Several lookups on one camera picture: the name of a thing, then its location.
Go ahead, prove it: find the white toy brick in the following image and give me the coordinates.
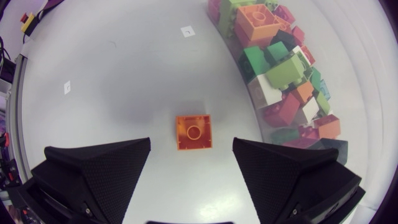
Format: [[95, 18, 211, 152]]
[[299, 96, 320, 124], [247, 73, 283, 110]]

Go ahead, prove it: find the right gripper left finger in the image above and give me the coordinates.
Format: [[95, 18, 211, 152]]
[[16, 137, 152, 224]]

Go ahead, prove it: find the red toy brick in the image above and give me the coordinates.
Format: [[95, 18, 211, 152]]
[[262, 92, 301, 128]]

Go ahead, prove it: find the orange toy brick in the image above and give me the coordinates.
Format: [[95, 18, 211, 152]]
[[175, 114, 213, 151], [291, 81, 315, 105], [313, 114, 341, 140], [236, 3, 282, 42]]

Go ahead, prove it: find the dark blue toy brick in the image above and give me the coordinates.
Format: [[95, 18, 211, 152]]
[[310, 138, 349, 166]]

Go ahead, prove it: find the clear plastic container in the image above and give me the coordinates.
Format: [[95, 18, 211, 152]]
[[206, 0, 393, 215]]

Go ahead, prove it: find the pile of toy bricks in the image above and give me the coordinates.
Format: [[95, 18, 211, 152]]
[[207, 0, 332, 149]]

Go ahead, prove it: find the yellow emergency stop button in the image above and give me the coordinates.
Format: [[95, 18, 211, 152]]
[[19, 12, 37, 34]]

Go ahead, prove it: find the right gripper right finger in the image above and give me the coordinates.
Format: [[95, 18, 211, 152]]
[[232, 137, 366, 224]]

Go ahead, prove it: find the light green toy brick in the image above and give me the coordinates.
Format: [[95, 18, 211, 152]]
[[265, 54, 307, 91], [217, 0, 253, 39]]

